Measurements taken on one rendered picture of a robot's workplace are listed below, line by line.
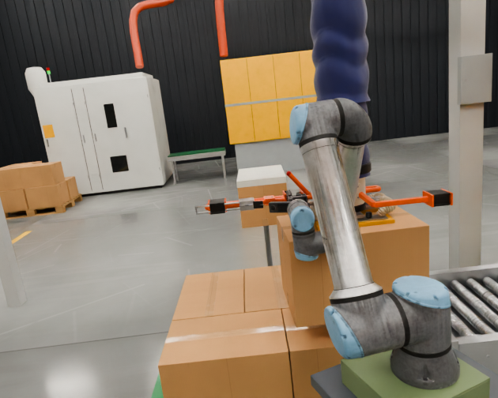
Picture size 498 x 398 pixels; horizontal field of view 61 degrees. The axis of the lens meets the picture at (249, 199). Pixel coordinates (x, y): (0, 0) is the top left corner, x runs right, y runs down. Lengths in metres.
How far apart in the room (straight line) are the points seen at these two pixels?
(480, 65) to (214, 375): 2.43
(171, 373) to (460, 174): 2.26
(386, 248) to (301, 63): 7.63
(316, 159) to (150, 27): 11.59
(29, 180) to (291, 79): 5.46
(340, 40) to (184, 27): 10.87
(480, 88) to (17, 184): 7.49
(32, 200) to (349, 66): 7.34
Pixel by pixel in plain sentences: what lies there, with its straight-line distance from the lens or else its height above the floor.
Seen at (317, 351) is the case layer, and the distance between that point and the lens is 2.04.
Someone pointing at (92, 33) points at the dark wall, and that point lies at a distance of 13.05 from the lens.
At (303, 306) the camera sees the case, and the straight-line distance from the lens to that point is 1.89.
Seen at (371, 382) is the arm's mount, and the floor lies 0.83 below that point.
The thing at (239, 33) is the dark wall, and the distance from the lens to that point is 12.50.
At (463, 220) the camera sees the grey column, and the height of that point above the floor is 0.66.
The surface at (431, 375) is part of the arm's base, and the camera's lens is 1.34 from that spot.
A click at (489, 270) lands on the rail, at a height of 0.58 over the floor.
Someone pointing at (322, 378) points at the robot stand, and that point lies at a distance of 1.52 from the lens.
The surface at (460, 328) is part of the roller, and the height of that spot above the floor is 0.54.
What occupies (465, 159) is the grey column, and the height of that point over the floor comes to 1.10.
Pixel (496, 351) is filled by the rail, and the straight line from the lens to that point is 2.11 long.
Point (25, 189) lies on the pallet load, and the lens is 8.56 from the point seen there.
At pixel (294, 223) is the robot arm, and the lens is 1.59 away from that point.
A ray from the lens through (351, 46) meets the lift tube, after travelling 1.84.
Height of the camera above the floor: 1.67
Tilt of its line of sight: 14 degrees down
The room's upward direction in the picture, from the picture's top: 7 degrees counter-clockwise
